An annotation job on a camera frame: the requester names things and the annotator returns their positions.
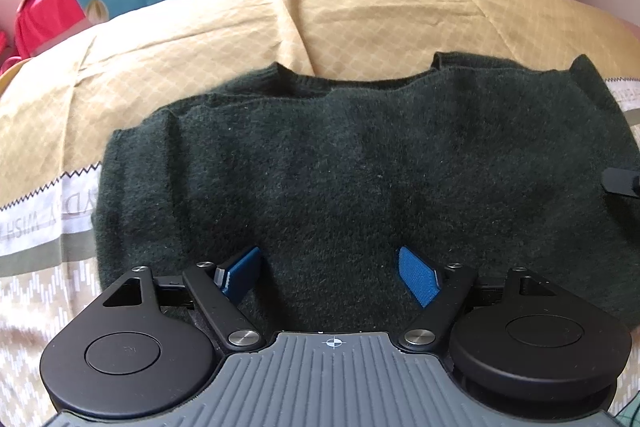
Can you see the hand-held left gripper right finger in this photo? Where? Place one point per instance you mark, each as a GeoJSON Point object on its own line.
{"type": "Point", "coordinates": [417, 274]}

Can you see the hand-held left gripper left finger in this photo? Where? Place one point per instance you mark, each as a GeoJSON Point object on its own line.
{"type": "Point", "coordinates": [242, 274]}

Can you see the beige patterned bedspread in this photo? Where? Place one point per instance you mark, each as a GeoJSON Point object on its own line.
{"type": "Point", "coordinates": [150, 47]}

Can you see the dark green knit sweater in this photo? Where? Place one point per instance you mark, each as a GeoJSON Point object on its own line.
{"type": "Point", "coordinates": [360, 157]}

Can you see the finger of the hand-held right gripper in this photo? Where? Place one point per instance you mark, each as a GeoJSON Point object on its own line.
{"type": "Point", "coordinates": [622, 182]}

